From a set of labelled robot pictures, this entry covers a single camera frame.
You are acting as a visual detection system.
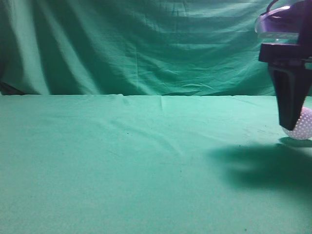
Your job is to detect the white dimpled golf ball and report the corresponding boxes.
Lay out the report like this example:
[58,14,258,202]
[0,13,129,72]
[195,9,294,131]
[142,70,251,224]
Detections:
[281,107,312,140]

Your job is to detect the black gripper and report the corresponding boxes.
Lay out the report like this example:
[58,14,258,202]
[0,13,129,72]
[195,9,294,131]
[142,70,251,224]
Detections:
[259,0,312,131]

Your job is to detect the green table cloth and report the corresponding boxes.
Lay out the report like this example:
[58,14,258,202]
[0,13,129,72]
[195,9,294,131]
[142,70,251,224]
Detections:
[0,95,312,234]

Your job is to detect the clear plastic ring bracket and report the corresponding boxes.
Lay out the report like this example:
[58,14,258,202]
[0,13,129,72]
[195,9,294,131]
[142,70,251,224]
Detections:
[254,4,302,40]

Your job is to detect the green backdrop cloth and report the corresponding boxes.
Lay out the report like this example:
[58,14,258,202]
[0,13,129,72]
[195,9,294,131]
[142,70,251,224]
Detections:
[0,0,274,96]

